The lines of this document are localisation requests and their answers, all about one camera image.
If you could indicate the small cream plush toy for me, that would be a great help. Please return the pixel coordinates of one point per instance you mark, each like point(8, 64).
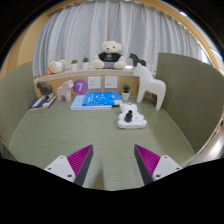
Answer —
point(57, 66)

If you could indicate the pink horse figure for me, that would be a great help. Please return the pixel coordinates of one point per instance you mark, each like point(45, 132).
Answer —
point(65, 91)

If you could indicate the spiky potted plant white pot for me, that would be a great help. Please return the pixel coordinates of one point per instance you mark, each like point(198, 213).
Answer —
point(125, 93)

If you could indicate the cream teddy bear black shirt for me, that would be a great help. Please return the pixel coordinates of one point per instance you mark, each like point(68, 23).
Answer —
point(110, 56)

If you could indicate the white bear-shaped power strip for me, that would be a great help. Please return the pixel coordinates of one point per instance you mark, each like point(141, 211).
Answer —
point(138, 122)

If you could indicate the small potted plant white pot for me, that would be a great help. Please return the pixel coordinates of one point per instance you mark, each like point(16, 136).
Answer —
point(85, 64)
point(74, 65)

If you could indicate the dark grey horse figure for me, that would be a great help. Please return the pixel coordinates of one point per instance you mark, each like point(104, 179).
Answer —
point(44, 89)

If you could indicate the black horse figure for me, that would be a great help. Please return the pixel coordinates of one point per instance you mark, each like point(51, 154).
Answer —
point(136, 60)

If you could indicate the large white horse figure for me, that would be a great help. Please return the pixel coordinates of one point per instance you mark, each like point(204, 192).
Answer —
point(150, 85)

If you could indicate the grey white curtain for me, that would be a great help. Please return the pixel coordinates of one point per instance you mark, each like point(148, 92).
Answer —
point(83, 30)

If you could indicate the white wall socket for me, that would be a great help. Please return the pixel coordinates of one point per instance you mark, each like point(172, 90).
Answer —
point(111, 82)
point(94, 83)

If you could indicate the round purple number sign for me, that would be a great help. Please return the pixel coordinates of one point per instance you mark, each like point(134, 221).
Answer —
point(80, 86)

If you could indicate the light wooden shelf ledge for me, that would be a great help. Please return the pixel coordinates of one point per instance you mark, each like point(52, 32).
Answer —
point(66, 75)

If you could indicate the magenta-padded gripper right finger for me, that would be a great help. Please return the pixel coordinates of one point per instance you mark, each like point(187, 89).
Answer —
point(164, 166)

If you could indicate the green desk partition panel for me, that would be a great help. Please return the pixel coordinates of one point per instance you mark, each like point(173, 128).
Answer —
point(15, 103)
point(190, 100)

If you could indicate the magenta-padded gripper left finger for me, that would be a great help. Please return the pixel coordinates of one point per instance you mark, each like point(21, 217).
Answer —
point(63, 166)

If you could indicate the pale blue book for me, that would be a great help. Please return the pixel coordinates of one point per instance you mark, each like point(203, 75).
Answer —
point(77, 103)

